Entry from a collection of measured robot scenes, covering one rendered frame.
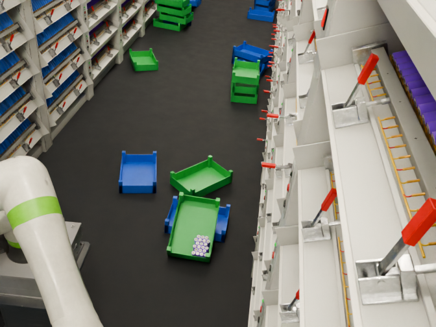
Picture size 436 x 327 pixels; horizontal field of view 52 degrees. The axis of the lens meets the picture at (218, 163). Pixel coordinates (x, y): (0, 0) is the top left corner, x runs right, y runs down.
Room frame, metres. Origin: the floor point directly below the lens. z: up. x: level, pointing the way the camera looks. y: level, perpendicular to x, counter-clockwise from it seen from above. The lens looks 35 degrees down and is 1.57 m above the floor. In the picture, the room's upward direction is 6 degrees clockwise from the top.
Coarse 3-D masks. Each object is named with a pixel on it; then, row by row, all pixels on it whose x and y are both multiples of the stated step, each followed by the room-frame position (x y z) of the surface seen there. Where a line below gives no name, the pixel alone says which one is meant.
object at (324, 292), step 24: (312, 144) 0.68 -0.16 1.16; (312, 168) 0.67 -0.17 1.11; (312, 192) 0.60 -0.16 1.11; (336, 192) 0.50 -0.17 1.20; (312, 216) 0.54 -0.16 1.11; (336, 216) 0.52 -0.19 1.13; (312, 240) 0.49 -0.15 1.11; (336, 240) 0.47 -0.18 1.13; (312, 264) 0.44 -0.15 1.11; (336, 264) 0.43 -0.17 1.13; (312, 288) 0.40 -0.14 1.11; (336, 288) 0.39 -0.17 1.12; (312, 312) 0.36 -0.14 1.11; (336, 312) 0.36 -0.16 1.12
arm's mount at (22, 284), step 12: (72, 228) 1.18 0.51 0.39; (72, 240) 1.12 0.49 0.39; (0, 264) 0.98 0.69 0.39; (12, 264) 0.99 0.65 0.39; (24, 264) 0.99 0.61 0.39; (0, 276) 0.94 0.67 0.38; (12, 276) 0.94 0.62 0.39; (24, 276) 0.94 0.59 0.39; (0, 288) 0.94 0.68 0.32; (12, 288) 0.94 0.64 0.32; (24, 288) 0.94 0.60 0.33; (36, 288) 0.94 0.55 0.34
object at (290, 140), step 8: (288, 88) 1.37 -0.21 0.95; (296, 88) 1.37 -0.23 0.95; (288, 96) 1.37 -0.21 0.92; (296, 96) 1.37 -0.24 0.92; (288, 104) 1.32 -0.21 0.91; (288, 112) 1.27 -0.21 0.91; (288, 128) 1.17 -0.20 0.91; (288, 136) 1.12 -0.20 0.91; (288, 144) 1.08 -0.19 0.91; (296, 144) 1.07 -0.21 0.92; (288, 152) 1.03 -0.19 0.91; (288, 160) 0.99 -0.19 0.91; (280, 200) 0.77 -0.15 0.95; (280, 208) 0.77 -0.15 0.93
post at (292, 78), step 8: (304, 0) 1.38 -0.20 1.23; (304, 8) 1.38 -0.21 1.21; (312, 8) 1.38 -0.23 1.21; (304, 16) 1.38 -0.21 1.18; (312, 16) 1.38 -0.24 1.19; (296, 56) 1.38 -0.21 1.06; (296, 64) 1.38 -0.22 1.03; (296, 72) 1.38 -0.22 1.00; (288, 80) 1.38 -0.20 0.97; (296, 80) 1.38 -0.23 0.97; (280, 120) 1.40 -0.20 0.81; (280, 128) 1.38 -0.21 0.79; (272, 160) 1.40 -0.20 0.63; (272, 168) 1.38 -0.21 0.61; (272, 176) 1.38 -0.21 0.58; (264, 208) 1.38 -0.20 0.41; (264, 216) 1.38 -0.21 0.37; (256, 248) 1.38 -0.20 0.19
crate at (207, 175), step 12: (192, 168) 2.12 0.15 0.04; (204, 168) 2.18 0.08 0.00; (216, 168) 2.17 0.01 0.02; (180, 180) 2.03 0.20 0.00; (192, 180) 2.05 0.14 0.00; (204, 180) 2.06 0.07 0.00; (216, 180) 2.07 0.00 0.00; (228, 180) 2.06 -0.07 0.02; (192, 192) 1.86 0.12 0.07; (204, 192) 1.93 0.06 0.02
